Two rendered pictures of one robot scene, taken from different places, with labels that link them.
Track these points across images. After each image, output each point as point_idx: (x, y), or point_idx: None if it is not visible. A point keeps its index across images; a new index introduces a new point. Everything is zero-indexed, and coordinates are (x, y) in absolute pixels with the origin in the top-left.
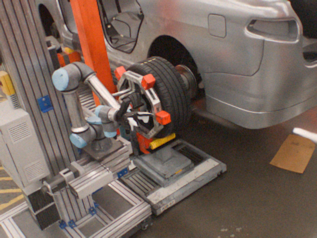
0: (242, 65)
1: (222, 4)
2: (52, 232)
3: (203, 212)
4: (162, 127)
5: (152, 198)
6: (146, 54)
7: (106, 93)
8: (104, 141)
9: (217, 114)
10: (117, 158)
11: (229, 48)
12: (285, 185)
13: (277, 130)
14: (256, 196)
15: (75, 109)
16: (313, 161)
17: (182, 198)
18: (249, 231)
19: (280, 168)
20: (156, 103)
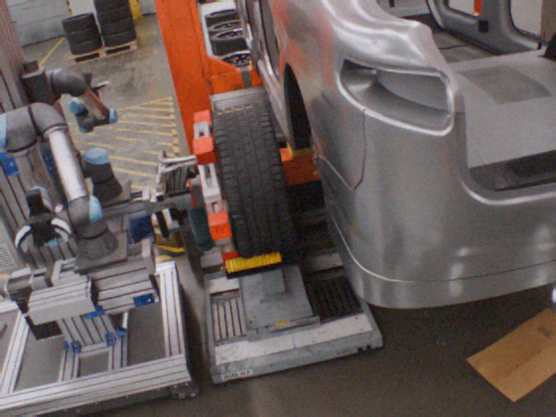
0: (343, 161)
1: (317, 16)
2: (55, 347)
3: (285, 411)
4: (227, 241)
5: (220, 353)
6: (283, 93)
7: (64, 167)
8: (93, 243)
9: (335, 244)
10: (122, 276)
11: (329, 114)
12: (465, 414)
13: (532, 291)
14: (395, 416)
15: (29, 182)
16: (555, 383)
17: (269, 370)
18: None
19: (482, 375)
20: (210, 196)
